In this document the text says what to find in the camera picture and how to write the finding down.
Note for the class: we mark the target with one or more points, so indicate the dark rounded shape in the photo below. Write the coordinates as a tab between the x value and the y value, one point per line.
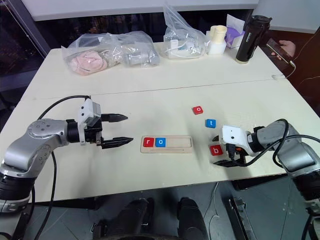
191	220
135	220

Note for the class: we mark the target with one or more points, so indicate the black metal table frame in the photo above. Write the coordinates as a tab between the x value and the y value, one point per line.
240	220

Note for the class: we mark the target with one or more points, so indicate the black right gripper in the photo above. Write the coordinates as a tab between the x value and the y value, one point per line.
241	156

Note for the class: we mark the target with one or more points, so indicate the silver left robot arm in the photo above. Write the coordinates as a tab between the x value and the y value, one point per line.
37	147

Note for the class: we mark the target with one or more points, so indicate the cream white bottle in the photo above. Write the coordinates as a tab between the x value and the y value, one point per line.
217	41

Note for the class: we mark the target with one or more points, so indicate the black smartphone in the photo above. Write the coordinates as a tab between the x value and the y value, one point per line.
277	50

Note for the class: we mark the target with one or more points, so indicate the purple tissue box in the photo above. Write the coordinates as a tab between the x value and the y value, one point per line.
235	37

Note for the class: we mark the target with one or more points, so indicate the wooden letter tray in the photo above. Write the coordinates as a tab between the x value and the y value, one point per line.
180	147

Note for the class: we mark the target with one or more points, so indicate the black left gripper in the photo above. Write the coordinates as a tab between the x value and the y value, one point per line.
92	133

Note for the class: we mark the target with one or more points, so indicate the bystander bare hand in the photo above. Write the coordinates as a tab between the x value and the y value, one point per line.
288	47

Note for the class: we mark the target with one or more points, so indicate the red letter r block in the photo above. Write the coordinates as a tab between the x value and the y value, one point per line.
148	142

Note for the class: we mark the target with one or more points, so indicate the red letter o block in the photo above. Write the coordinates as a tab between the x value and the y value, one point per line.
198	109

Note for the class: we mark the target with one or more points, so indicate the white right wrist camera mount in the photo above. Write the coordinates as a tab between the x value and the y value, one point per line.
233	135

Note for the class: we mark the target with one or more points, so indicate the red letter b block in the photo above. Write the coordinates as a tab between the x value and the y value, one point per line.
216	150

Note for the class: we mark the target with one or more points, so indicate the black drinking bottle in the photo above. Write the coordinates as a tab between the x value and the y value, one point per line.
248	40

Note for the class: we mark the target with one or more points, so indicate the blue letter o block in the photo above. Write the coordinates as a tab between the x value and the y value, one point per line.
160	142

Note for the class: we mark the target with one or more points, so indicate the grey device in bag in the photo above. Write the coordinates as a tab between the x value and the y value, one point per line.
140	58

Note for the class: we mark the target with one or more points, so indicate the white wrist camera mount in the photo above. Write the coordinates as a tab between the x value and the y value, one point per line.
233	135
86	110

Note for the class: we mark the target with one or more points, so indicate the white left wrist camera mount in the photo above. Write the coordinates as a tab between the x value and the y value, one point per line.
86	110

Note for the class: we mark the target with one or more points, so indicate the large clear plastic bag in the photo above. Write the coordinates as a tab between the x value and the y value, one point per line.
112	47

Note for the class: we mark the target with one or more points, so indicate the pink cloth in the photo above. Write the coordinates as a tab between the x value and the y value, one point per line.
87	62

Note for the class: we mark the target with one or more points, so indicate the blue letter t block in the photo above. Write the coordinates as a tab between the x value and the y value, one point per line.
211	123

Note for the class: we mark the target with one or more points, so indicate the tall clear plastic bag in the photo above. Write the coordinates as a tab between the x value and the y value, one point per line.
183	32

